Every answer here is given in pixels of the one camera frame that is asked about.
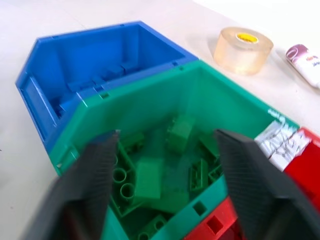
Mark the white squeeze tube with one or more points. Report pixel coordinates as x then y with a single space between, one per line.
303 63

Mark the white scribbled label sticker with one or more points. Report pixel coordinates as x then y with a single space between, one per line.
277 146

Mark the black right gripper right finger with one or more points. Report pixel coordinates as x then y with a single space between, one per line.
257 190

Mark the clear adhesive tape roll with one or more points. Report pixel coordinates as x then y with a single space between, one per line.
241 53

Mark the blue plastic bin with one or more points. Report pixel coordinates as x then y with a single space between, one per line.
75 52

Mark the green building block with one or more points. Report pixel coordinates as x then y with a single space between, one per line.
207 146
180 135
199 175
148 180
122 177
215 173
152 226

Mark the blue building block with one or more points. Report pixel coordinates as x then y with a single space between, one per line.
61 107
111 75

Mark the green plastic bin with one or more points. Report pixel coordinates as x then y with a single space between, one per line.
155 100

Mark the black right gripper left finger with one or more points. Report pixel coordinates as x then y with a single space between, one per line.
82 190

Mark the red plastic bin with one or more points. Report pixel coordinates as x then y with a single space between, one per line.
303 160

